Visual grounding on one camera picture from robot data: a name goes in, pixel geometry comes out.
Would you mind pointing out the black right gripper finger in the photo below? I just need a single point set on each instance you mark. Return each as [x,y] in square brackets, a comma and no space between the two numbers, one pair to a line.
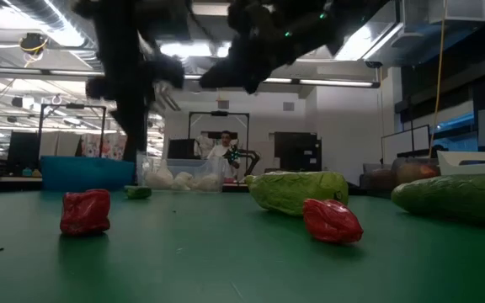
[268,76]
[225,76]

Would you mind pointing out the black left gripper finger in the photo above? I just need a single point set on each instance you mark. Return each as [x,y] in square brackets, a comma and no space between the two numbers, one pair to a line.
[138,134]
[124,134]

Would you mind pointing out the small green bell pepper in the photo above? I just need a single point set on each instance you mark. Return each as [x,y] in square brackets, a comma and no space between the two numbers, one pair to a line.
[138,192]

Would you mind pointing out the small red bell pepper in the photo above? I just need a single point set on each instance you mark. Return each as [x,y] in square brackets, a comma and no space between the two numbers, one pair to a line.
[84,212]
[331,221]

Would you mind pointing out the light green cucumber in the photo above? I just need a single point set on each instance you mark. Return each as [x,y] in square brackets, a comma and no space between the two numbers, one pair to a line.
[293,193]

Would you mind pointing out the red and yellow apple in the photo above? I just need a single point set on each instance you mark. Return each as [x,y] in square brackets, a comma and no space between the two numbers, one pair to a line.
[415,171]

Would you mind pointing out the dark green cucumber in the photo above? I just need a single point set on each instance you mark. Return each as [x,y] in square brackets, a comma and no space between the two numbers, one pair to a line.
[457,200]

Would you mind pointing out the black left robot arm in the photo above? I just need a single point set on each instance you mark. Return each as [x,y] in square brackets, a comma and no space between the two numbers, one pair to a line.
[116,29]

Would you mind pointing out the background black robot arm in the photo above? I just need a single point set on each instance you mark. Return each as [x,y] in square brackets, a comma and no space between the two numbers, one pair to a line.
[246,156]

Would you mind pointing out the black computer monitor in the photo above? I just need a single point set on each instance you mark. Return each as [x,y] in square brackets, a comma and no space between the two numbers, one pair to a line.
[21,145]
[180,148]

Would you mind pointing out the dark blue plastic basket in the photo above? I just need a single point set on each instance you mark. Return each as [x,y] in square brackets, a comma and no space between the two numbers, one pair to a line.
[86,174]

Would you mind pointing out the long ceiling light strip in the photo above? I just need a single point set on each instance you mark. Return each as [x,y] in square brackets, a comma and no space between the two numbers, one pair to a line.
[331,83]

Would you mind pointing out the clear plastic basket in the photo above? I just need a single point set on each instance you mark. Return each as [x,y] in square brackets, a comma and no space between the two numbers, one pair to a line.
[200,164]

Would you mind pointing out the person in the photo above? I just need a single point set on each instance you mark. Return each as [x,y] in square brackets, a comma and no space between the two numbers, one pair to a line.
[225,145]

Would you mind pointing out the black monitor cabinet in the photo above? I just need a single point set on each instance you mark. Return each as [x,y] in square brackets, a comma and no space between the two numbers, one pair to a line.
[297,147]

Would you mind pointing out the green table mat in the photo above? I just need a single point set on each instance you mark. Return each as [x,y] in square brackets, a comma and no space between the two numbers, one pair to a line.
[183,261]

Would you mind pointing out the smoked translucent plastic basket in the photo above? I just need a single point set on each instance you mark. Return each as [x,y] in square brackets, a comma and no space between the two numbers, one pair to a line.
[387,166]

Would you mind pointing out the black metal frame stand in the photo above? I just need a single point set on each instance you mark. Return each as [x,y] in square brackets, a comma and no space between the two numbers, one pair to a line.
[219,113]
[74,106]

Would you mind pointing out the black ceiling camera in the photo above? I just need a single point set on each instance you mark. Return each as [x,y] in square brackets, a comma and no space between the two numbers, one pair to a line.
[373,64]

